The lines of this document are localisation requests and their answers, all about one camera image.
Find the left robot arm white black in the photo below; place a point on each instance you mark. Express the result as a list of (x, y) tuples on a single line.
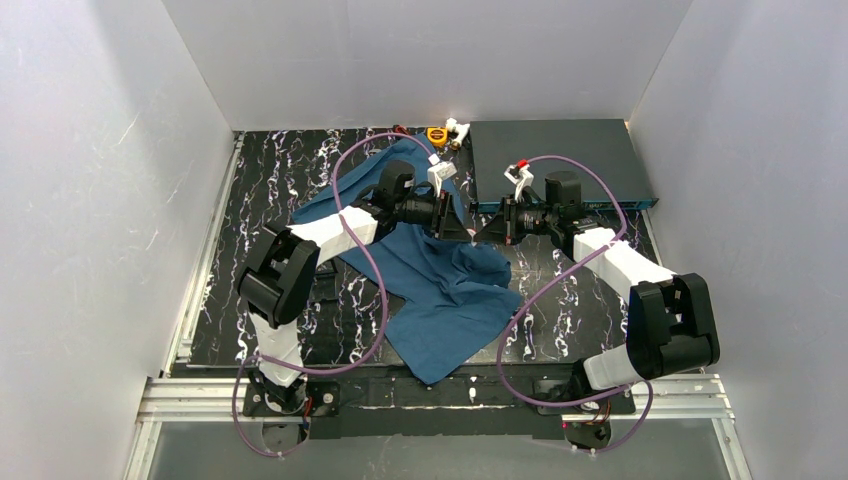
[(280, 271)]

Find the small white figurine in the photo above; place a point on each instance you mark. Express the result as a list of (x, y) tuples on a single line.
[(459, 132)]

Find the yellow tape measure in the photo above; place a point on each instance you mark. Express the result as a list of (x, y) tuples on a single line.
[(437, 136)]

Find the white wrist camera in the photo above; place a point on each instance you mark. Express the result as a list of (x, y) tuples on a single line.
[(520, 176), (438, 172)]

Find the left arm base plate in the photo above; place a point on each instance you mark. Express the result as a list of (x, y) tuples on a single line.
[(303, 398)]

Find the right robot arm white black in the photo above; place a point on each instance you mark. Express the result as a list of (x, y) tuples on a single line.
[(671, 325)]

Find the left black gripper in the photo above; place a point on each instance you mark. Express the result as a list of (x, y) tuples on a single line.
[(445, 215)]

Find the blue t-shirt garment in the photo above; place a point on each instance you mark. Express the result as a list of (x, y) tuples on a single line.
[(456, 295)]

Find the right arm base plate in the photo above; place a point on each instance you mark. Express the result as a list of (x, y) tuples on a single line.
[(593, 430)]

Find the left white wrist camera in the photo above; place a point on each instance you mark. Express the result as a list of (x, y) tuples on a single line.
[(438, 172)]

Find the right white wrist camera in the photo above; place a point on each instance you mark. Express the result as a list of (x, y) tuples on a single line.
[(520, 176)]

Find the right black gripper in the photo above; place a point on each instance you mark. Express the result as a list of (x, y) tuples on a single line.
[(505, 221)]

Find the aluminium frame rail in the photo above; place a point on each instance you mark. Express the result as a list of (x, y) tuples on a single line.
[(681, 396)]

